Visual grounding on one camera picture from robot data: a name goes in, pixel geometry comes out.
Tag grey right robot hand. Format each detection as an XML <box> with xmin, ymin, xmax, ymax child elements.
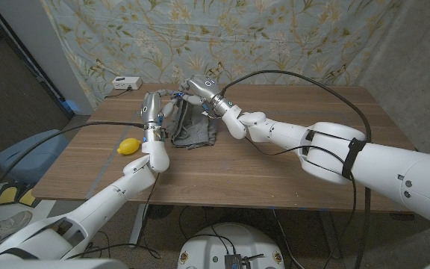
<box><xmin>179</xmin><ymin>74</ymin><xmax>234</xmax><ymax>116</ymax></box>

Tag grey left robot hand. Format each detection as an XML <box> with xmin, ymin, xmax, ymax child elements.
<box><xmin>142</xmin><ymin>89</ymin><xmax>183</xmax><ymax>143</ymax></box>

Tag grey shorts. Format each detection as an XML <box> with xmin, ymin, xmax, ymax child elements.
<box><xmin>169</xmin><ymin>99</ymin><xmax>219</xmax><ymax>150</ymax></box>

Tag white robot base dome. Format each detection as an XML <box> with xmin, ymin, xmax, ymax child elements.
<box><xmin>176</xmin><ymin>222</ymin><xmax>286</xmax><ymax>269</ymax></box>

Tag yellow ball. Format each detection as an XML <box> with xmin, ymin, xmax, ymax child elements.
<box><xmin>116</xmin><ymin>137</ymin><xmax>142</xmax><ymax>156</ymax></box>

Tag white power strip box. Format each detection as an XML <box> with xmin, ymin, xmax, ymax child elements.
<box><xmin>111</xmin><ymin>76</ymin><xmax>143</xmax><ymax>91</ymax></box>

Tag floral printed backdrop cloth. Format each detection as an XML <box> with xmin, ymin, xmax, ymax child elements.
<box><xmin>39</xmin><ymin>0</ymin><xmax>405</xmax><ymax>110</ymax></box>

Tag black round floor puck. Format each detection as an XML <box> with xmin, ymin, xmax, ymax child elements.
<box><xmin>146</xmin><ymin>204</ymin><xmax>174</xmax><ymax>220</ymax></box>

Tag white table leg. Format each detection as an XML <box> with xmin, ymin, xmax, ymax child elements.
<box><xmin>128</xmin><ymin>203</ymin><xmax>151</xmax><ymax>250</ymax></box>

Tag blue plastic bin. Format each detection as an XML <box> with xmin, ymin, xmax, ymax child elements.
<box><xmin>0</xmin><ymin>129</ymin><xmax>69</xmax><ymax>184</ymax></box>

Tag yellow black floor mat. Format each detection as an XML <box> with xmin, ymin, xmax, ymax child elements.
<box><xmin>0</xmin><ymin>182</ymin><xmax>37</xmax><ymax>207</ymax></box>

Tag grey electronics box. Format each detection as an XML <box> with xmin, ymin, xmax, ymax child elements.
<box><xmin>225</xmin><ymin>253</ymin><xmax>252</xmax><ymax>269</ymax></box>

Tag grey sneaker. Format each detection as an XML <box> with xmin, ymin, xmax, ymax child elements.
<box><xmin>0</xmin><ymin>210</ymin><xmax>33</xmax><ymax>244</ymax></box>

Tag grey table leg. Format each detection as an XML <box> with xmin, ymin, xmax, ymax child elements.
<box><xmin>319</xmin><ymin>211</ymin><xmax>342</xmax><ymax>261</ymax></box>

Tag black power strip cable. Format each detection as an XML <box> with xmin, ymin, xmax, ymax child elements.
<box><xmin>105</xmin><ymin>87</ymin><xmax>132</xmax><ymax>100</ymax></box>

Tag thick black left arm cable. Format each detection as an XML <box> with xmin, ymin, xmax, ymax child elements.
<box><xmin>0</xmin><ymin>121</ymin><xmax>147</xmax><ymax>244</ymax></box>

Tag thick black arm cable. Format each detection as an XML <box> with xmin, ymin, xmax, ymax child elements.
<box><xmin>0</xmin><ymin>121</ymin><xmax>147</xmax><ymax>244</ymax></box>
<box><xmin>218</xmin><ymin>69</ymin><xmax>373</xmax><ymax>269</ymax></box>

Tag blue object by wall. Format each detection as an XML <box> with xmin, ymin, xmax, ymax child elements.
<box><xmin>64</xmin><ymin>99</ymin><xmax>84</xmax><ymax>113</ymax></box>

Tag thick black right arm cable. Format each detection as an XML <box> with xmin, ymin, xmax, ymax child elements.
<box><xmin>218</xmin><ymin>69</ymin><xmax>373</xmax><ymax>269</ymax></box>

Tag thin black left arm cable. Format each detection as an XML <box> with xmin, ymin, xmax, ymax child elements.
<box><xmin>136</xmin><ymin>173</ymin><xmax>162</xmax><ymax>259</ymax></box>

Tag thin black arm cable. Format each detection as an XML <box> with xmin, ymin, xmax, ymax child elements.
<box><xmin>244</xmin><ymin>136</ymin><xmax>358</xmax><ymax>269</ymax></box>
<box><xmin>136</xmin><ymin>173</ymin><xmax>162</xmax><ymax>259</ymax></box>

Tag black floor cable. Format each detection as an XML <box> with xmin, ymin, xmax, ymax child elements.
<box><xmin>67</xmin><ymin>230</ymin><xmax>162</xmax><ymax>259</ymax></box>

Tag black base cable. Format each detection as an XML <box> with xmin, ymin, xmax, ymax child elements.
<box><xmin>184</xmin><ymin>233</ymin><xmax>238</xmax><ymax>256</ymax></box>

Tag black hanging table cable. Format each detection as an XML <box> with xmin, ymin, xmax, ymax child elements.
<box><xmin>272</xmin><ymin>208</ymin><xmax>305</xmax><ymax>269</ymax></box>

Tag black arm strap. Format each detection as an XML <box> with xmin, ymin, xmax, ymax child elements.
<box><xmin>341</xmin><ymin>137</ymin><xmax>367</xmax><ymax>181</ymax></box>

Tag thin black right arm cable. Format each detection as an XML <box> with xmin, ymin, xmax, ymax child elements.
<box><xmin>244</xmin><ymin>136</ymin><xmax>358</xmax><ymax>269</ymax></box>

